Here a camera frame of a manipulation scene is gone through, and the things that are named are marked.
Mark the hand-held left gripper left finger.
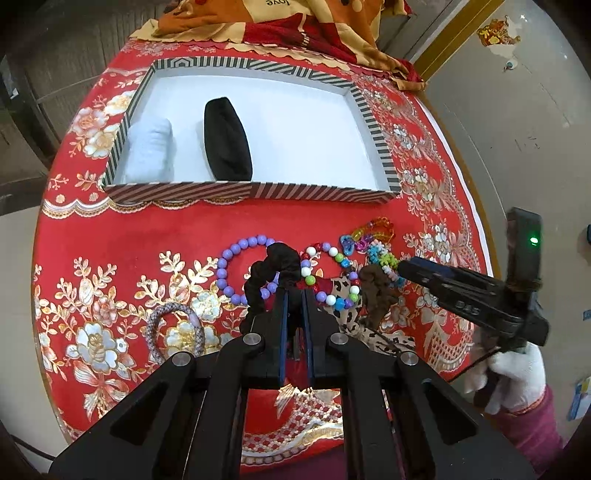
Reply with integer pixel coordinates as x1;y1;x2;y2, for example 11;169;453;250
48;288;290;480

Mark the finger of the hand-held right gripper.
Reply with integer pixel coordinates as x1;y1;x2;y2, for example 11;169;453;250
397;257;468;301

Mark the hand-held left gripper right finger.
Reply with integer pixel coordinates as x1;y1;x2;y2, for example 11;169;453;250
302;288;537;480

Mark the pastel flower bead bracelet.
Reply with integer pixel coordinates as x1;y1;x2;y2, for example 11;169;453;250
367;244;408;288

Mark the leopard print bow scrunchie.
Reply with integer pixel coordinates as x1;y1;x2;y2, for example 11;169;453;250
330;264;417;356

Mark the multicoloured bead bracelet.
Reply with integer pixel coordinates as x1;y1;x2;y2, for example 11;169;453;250
300;242;363;311

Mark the rainbow crystal bracelet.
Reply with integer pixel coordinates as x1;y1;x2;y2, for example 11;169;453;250
339;217;396;254

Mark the black scrunchie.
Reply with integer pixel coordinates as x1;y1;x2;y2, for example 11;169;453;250
240;243;304;334

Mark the purple bead bracelet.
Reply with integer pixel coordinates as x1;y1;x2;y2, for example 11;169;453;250
216;235;283;305

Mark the grey braided hair tie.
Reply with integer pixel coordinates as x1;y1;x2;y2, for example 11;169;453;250
145;302;206;363

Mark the striped cardboard box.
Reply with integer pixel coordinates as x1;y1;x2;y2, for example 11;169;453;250
99;56;402;206

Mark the black fluffy roll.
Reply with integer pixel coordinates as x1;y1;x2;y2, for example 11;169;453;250
204;97;254;182

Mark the person's right forearm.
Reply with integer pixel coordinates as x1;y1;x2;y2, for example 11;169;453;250
480;385;574;480

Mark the person's right hand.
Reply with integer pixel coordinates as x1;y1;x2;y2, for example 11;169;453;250
464;344;548;415

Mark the red floral tablecloth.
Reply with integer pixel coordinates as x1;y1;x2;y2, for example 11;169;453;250
32;34;498;480

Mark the white fluffy roll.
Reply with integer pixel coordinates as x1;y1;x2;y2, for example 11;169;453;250
124;117;175;184

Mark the orange patterned blanket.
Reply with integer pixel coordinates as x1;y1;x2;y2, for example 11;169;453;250
127;0;426;92

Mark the black cable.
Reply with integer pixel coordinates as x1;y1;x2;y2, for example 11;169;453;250
449;348;502;383

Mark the red wall decoration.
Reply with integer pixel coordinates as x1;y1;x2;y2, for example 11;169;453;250
477;16;522;48

